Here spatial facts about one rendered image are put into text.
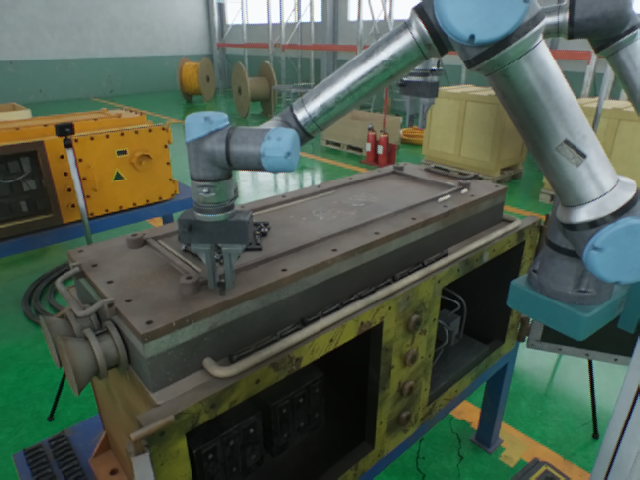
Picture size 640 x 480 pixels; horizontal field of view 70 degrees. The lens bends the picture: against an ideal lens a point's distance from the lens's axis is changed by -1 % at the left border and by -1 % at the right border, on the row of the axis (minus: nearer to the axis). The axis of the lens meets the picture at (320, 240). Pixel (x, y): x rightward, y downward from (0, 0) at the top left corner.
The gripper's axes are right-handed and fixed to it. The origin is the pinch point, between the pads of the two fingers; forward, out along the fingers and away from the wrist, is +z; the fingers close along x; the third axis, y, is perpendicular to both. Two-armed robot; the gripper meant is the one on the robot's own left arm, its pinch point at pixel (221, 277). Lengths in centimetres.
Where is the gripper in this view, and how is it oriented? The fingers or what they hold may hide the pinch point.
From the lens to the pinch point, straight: 92.8
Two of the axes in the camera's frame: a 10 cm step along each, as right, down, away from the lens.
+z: 0.0, 9.1, 4.1
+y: -0.6, 4.1, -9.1
